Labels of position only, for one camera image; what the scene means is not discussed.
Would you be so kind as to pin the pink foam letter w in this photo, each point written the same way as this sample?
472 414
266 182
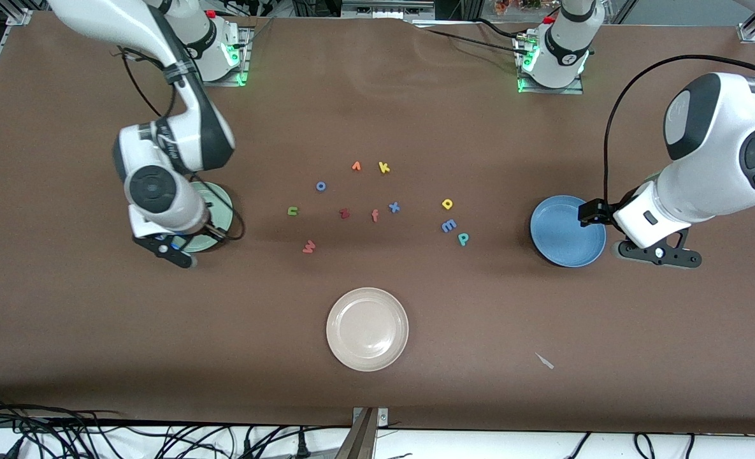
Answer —
309 247

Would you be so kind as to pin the blue foam letter m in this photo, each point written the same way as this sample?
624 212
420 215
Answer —
448 225

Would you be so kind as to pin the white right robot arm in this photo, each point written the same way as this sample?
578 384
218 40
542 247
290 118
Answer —
160 146

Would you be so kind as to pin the green plate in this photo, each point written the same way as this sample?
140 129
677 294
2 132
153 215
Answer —
221 204

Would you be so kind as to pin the blue plate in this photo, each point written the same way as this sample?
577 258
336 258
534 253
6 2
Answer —
565 236

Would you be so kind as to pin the white paper scrap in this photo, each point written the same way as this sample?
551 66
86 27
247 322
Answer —
545 361

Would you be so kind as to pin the beige plate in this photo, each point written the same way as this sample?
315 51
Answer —
367 329

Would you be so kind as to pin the grey power strip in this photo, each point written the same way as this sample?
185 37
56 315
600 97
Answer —
383 9

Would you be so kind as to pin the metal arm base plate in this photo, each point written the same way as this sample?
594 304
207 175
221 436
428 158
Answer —
240 76
552 91

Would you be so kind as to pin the metal table bracket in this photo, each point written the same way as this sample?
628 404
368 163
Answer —
361 440

